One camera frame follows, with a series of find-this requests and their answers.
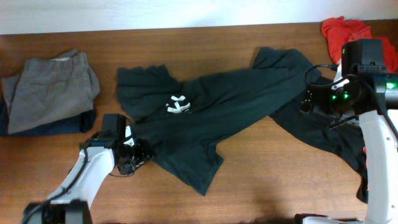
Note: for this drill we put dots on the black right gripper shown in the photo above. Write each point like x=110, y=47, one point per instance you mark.
x=318, y=101

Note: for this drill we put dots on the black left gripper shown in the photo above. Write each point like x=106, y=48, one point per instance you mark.
x=148, y=150

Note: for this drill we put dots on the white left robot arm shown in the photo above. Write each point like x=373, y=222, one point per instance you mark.
x=71, y=202

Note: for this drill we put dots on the dark green t-shirt white letters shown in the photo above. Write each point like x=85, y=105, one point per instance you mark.
x=182, y=122

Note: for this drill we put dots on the grey folded trousers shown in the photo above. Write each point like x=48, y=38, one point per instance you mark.
x=49, y=90

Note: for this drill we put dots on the navy folded garment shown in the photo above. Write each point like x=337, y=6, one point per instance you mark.
x=76, y=124

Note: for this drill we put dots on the red t-shirt white letters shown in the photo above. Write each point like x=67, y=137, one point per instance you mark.
x=338, y=31

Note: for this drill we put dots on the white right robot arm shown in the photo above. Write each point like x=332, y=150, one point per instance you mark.
x=372, y=100

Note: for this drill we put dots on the black garment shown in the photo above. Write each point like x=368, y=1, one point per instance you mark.
x=346, y=141

